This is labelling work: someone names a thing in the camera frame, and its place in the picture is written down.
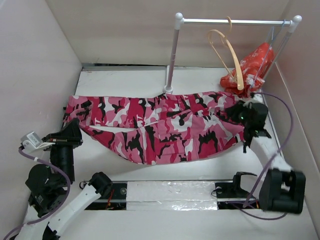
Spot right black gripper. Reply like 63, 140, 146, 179
225, 99, 252, 128

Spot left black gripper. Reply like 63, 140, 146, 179
43, 116, 85, 182

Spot pink camouflage trousers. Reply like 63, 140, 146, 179
63, 91, 244, 165

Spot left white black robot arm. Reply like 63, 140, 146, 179
13, 119, 113, 240

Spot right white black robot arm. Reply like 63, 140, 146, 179
225, 100, 306, 215

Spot beige wooden hanger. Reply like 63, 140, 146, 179
206, 16, 245, 91

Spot orange white patterned garment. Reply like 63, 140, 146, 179
220, 42, 275, 98

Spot silver taped white panel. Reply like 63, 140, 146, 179
126, 180, 218, 211

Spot white clothes rack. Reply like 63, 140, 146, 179
163, 12, 303, 94

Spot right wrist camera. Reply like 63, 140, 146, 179
243, 93, 264, 105

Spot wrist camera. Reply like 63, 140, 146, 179
243, 93, 264, 105
20, 131, 52, 154

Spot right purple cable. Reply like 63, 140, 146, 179
234, 91, 294, 221

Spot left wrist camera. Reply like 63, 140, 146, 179
20, 131, 52, 154

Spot black mounting rail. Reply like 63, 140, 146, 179
87, 180, 248, 211

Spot light blue wire hanger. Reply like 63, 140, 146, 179
245, 19, 286, 93

